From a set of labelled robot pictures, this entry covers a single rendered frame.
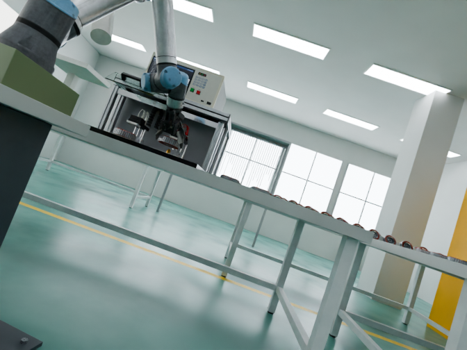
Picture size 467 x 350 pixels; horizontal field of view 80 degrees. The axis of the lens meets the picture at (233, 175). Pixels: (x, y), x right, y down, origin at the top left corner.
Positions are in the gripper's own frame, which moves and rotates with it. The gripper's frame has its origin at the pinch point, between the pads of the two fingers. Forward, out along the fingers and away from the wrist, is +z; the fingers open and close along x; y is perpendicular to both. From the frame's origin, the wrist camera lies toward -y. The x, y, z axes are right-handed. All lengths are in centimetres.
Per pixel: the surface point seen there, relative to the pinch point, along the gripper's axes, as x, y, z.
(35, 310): -19, 67, 55
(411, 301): 271, -127, 158
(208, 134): 12.0, -32.7, 3.4
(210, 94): 6.6, -34.4, -19.6
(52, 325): -8, 71, 52
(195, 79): -4.3, -37.3, -23.8
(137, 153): -4.2, 24.6, -4.1
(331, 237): 326, -512, 391
